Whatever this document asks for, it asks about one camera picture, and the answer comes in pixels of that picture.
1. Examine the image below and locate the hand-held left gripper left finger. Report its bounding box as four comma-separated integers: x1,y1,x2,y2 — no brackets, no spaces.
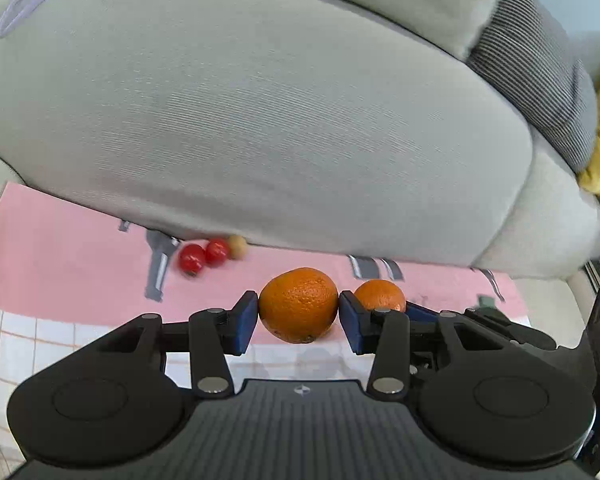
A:
96,290,259,397

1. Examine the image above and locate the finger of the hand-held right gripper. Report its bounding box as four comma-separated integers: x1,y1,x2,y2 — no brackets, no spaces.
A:
406,302,557,352

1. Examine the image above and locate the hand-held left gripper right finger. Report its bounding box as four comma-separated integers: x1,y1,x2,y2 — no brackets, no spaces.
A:
338,290,487,402

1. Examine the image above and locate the orange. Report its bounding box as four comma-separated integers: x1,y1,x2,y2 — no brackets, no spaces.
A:
353,278,407,314
258,267,340,345

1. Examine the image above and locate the red cherry tomato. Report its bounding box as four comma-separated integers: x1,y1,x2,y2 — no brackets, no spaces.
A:
204,238,231,266
178,243,207,277

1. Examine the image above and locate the small brown kiwi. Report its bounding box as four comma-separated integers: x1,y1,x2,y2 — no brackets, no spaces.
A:
227,233,249,261

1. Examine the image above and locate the pink checked printed cloth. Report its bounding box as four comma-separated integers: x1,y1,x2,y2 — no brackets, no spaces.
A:
0,181,532,480

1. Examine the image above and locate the beige fabric sofa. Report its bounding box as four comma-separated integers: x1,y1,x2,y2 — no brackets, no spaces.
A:
0,0,600,348

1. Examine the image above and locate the houndstooth cushion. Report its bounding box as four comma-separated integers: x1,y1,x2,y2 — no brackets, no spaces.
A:
466,0,600,177

